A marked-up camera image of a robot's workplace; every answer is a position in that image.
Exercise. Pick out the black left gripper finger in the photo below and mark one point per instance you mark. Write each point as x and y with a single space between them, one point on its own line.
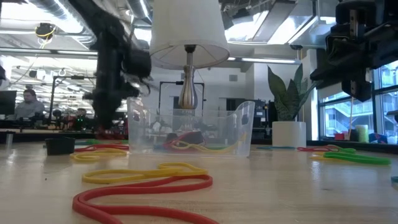
115 112
102 112

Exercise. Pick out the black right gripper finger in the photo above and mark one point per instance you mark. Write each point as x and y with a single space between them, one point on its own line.
332 74
334 49

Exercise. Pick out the clear plastic bin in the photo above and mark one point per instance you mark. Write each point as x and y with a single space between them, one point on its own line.
217 124

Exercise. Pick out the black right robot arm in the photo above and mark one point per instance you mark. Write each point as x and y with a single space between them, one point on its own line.
388 40

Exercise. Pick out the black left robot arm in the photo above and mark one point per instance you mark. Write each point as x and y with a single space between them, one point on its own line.
99 18

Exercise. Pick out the thick red rubber band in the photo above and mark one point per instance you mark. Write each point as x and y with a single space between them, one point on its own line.
124 211

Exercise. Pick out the person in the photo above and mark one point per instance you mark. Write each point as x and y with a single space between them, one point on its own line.
29 109
81 119

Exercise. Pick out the black framed window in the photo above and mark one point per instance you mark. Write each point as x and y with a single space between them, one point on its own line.
339 118

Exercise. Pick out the green snake plant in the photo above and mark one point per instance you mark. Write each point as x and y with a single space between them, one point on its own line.
287 102

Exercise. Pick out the small red container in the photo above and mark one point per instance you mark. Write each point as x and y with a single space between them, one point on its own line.
339 136

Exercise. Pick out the dark container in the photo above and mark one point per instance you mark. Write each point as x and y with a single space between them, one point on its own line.
354 137

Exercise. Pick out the light green cylinder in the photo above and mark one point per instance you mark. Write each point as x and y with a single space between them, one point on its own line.
362 133

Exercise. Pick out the long ceiling light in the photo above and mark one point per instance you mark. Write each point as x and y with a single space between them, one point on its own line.
264 60

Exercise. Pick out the white plant pot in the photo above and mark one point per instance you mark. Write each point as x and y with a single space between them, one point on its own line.
289 133

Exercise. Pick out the silver lamp base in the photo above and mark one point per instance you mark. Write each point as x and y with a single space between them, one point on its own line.
188 93

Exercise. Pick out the blue box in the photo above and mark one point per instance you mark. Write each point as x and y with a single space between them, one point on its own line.
377 138

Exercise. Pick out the silver ceiling light bar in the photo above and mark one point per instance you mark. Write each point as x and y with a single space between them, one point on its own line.
31 50

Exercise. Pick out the white lampshade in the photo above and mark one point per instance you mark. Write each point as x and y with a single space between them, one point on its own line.
186 25

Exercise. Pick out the black machine cabinet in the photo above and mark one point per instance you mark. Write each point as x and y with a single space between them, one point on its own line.
259 118

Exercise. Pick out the black computer monitor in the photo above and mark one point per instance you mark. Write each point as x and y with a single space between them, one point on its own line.
7 102

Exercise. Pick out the black dome camera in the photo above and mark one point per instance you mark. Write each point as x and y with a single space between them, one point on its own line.
296 47

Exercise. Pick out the silver ceiling duct hood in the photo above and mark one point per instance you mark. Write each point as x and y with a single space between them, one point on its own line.
280 28

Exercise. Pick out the grey metal post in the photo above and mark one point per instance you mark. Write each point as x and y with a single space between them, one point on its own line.
9 141

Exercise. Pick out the grey wall panel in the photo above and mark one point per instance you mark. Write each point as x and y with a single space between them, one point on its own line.
233 77

